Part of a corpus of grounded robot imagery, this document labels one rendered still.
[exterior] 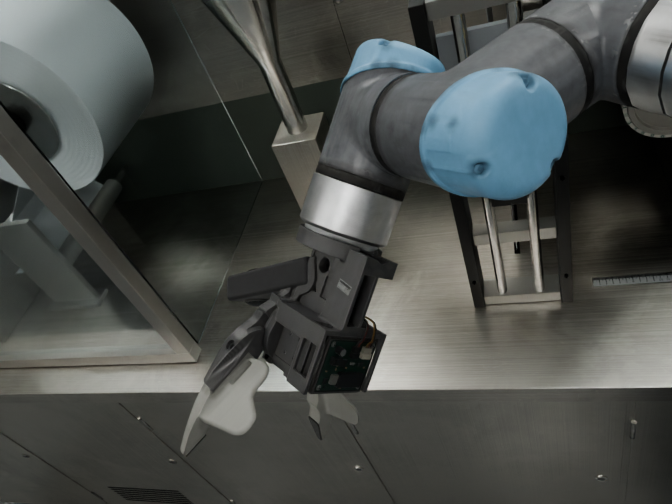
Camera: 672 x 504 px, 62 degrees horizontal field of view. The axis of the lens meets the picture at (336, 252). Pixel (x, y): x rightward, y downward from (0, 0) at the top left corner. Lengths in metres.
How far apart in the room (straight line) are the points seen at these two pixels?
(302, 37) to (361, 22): 0.13
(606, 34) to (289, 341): 0.31
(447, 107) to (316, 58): 0.93
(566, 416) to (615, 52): 0.74
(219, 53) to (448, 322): 0.75
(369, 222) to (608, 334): 0.61
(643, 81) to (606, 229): 0.74
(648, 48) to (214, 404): 0.38
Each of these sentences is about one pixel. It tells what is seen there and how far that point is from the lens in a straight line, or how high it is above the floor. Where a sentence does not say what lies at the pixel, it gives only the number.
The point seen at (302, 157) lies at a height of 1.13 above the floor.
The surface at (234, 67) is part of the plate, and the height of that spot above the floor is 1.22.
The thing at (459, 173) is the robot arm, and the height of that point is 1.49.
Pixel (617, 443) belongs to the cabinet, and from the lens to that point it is 1.14.
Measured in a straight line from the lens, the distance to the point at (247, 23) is 0.95.
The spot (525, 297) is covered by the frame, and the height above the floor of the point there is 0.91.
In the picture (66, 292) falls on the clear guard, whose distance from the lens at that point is 1.12.
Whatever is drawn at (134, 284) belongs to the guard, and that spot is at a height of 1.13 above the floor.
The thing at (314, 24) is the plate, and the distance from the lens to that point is 1.22.
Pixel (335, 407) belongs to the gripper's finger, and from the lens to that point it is 0.53.
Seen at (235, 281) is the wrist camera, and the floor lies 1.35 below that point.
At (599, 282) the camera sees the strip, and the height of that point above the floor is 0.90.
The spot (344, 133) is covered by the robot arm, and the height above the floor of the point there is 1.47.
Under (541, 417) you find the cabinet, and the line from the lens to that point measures 1.05.
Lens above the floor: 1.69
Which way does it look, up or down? 42 degrees down
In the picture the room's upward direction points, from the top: 24 degrees counter-clockwise
